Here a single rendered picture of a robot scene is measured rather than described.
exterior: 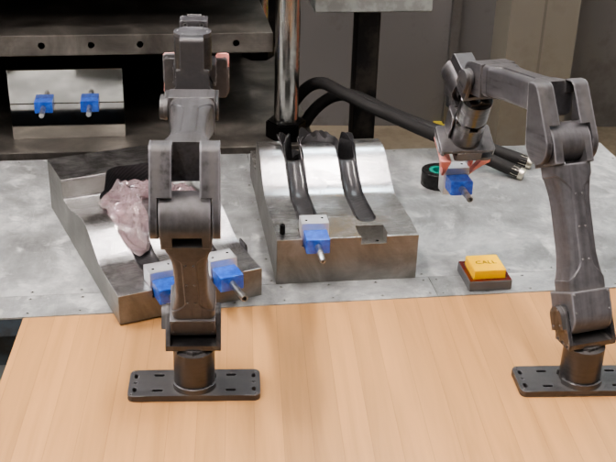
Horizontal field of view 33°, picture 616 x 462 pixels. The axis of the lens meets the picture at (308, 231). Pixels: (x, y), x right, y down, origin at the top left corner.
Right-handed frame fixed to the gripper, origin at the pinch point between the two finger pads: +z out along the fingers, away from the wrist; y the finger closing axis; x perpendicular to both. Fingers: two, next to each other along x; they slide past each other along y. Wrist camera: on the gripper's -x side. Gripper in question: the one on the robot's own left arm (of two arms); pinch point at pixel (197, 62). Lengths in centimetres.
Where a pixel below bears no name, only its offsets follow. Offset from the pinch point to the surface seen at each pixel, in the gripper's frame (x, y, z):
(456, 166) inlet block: 23, -49, 11
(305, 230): 29.2, -18.8, -4.8
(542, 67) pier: 74, -141, 262
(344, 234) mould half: 30.6, -25.9, -3.5
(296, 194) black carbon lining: 30.9, -18.3, 15.7
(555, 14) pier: 51, -143, 261
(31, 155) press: 40, 42, 61
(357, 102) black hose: 26, -35, 61
